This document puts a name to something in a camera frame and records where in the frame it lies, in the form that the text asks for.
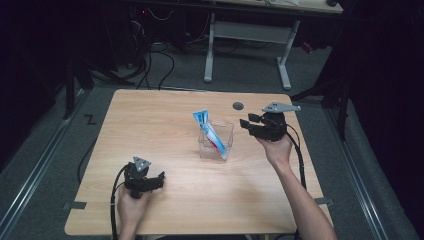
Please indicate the person's left hand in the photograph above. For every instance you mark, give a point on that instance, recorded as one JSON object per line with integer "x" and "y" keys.
{"x": 130, "y": 208}

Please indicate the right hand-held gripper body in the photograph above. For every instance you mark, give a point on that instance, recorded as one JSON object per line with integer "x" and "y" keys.
{"x": 273, "y": 128}

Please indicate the white blue toothpaste tube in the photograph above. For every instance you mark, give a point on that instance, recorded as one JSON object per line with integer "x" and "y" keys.
{"x": 210, "y": 133}

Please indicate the clear plastic container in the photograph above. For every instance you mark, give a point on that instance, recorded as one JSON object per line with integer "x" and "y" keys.
{"x": 213, "y": 150}

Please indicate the person's right hand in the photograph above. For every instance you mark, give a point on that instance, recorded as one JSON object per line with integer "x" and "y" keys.
{"x": 278, "y": 151}

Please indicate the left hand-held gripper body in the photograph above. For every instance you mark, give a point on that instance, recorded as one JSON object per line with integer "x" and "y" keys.
{"x": 137, "y": 176}

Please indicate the black metal stand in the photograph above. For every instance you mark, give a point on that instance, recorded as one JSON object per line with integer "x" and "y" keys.
{"x": 341, "y": 110}
{"x": 70, "y": 90}

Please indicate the grey metal floor rail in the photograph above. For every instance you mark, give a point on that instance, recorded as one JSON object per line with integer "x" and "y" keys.
{"x": 40, "y": 168}
{"x": 358, "y": 176}

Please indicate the grey round table grommet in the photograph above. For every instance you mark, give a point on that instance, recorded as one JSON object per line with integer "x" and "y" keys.
{"x": 238, "y": 106}

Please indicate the white-legged wooden desk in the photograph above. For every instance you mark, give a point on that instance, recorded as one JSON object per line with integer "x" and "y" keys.
{"x": 248, "y": 31}

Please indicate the grey tape strip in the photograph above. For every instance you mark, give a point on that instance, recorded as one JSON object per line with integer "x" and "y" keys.
{"x": 75, "y": 205}
{"x": 325, "y": 201}

